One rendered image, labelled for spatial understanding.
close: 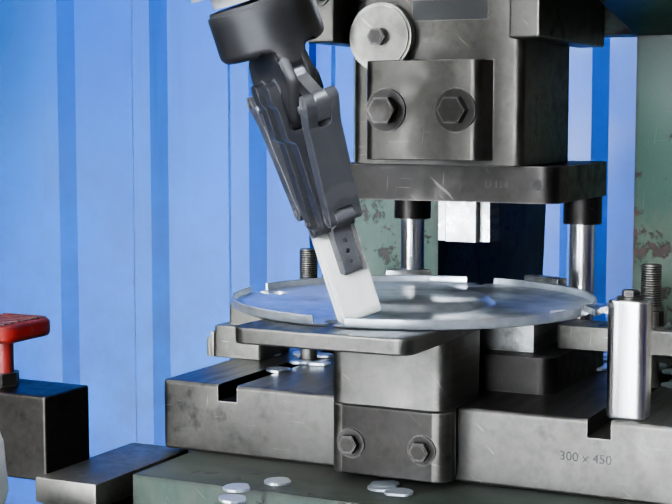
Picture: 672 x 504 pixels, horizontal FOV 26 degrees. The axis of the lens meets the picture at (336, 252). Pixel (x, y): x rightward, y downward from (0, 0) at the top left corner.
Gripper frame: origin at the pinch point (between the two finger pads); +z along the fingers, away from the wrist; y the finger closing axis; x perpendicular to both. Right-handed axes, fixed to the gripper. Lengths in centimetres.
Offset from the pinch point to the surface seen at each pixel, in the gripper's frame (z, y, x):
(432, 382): 11.4, -3.3, 5.0
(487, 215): 3.8, -15.6, 18.8
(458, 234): 4.7, -16.8, 16.2
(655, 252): 14.6, -21.1, 36.9
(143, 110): -2, -171, 28
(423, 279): 8.7, -22.3, 14.1
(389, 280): 7.9, -23.4, 11.4
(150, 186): 11, -170, 24
